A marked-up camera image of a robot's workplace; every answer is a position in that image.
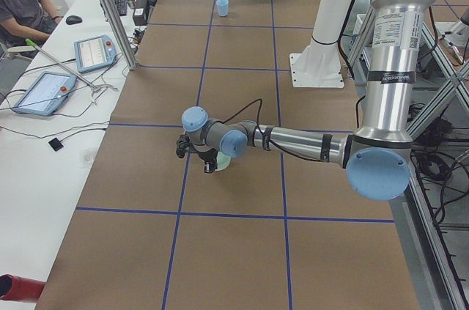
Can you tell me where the near blue teach pendant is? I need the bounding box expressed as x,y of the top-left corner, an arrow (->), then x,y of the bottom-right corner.
12,72 -> 77,117

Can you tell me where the seated person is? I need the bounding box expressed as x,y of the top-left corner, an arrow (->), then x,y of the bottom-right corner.
0,0 -> 62,47

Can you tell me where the black power adapter box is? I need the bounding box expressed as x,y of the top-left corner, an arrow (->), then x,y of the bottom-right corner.
133,0 -> 149,26

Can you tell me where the blue teach pendant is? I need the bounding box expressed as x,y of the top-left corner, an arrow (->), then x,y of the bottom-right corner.
12,72 -> 77,117
74,34 -> 117,73

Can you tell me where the light blue paper cup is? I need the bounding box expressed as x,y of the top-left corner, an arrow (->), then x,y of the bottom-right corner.
215,0 -> 229,17

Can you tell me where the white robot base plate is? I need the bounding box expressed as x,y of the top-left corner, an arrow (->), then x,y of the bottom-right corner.
289,0 -> 353,89

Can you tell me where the small black square pad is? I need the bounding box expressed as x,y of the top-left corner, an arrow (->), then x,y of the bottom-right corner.
48,138 -> 64,152

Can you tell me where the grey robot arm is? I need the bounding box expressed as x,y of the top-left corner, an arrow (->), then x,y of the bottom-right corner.
176,0 -> 435,201

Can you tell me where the mint green ceramic bowl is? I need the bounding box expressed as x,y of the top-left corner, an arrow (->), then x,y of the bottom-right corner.
215,152 -> 232,171

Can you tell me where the red cylinder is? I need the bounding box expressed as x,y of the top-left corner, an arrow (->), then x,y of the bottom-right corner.
1,274 -> 45,303

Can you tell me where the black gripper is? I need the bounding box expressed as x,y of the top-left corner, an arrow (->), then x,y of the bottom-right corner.
176,134 -> 216,174

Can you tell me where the black computer mouse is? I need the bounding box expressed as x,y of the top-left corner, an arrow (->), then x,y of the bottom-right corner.
65,15 -> 83,25

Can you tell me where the aluminium frame post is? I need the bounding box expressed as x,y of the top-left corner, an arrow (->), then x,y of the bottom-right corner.
99,0 -> 138,71

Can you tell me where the far blue teach pendant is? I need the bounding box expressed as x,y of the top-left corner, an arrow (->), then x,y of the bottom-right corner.
74,34 -> 117,73

